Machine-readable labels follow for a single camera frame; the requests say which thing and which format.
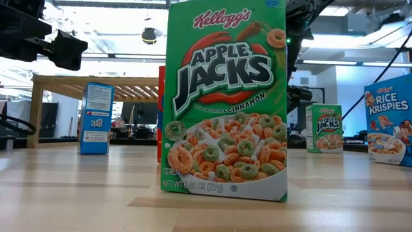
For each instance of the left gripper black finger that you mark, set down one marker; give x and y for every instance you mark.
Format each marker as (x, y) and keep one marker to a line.
(69, 50)

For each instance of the green Apple Jacks cereal box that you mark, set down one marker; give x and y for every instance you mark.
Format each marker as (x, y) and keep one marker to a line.
(325, 129)
(225, 96)

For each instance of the blue Rice Krispies cereal box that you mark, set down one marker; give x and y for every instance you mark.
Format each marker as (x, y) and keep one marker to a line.
(96, 129)
(389, 129)

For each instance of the red Froot Loops cereal box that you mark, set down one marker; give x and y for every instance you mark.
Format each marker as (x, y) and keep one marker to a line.
(161, 80)

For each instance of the wooden slatted shelf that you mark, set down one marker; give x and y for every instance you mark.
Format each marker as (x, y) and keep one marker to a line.
(96, 80)

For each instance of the ceiling light strip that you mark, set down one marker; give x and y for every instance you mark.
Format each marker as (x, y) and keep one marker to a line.
(328, 62)

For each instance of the dark cabinet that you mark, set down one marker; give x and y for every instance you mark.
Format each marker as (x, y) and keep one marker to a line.
(48, 119)

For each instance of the black hanging ceiling fixture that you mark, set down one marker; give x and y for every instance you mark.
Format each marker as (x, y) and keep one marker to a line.
(149, 37)

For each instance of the black computer monitor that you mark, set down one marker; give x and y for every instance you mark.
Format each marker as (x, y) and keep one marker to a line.
(145, 112)

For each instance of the small grey cylinder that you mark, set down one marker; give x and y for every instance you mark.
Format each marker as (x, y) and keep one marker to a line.
(9, 143)

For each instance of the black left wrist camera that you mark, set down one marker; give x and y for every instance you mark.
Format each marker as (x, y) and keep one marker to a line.
(25, 4)

